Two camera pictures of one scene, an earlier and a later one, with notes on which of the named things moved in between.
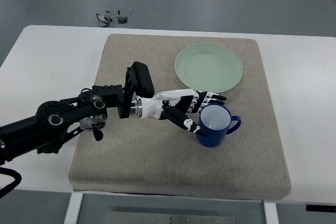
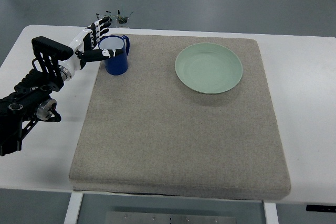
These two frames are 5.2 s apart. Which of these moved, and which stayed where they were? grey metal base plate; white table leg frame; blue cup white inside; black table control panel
Moved: blue cup white inside
Stayed: black table control panel; white table leg frame; grey metal base plate
